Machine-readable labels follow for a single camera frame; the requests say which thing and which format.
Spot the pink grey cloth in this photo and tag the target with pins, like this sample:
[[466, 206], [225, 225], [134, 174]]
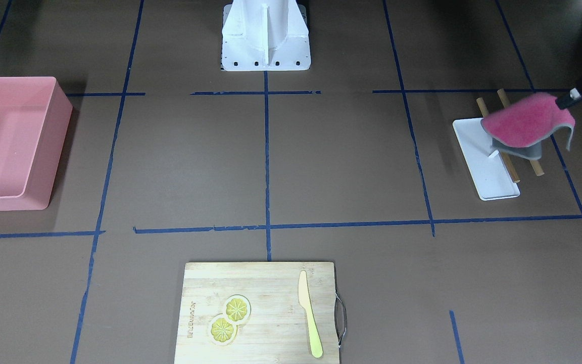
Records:
[[520, 128]]

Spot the wooden rack rod outer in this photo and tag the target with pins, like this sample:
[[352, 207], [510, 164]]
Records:
[[535, 164]]

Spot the wooden rack rod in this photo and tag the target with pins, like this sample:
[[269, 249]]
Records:
[[504, 157], [535, 164]]

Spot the wooden rack rod inner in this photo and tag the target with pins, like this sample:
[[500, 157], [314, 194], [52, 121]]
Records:
[[504, 157]]

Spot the white rack tray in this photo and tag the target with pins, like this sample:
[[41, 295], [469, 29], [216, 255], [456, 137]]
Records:
[[489, 174]]

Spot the yellow plastic knife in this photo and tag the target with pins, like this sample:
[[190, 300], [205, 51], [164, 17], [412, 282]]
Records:
[[315, 344]]

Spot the wooden cutting board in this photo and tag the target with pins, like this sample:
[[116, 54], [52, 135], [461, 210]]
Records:
[[276, 331]]

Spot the pink plastic bin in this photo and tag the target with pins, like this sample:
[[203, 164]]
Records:
[[34, 118]]

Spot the lemon slice near handle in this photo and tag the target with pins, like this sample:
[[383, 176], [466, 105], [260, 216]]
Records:
[[237, 309]]

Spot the lemon slice far from handle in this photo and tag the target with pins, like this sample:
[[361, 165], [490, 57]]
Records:
[[222, 331]]

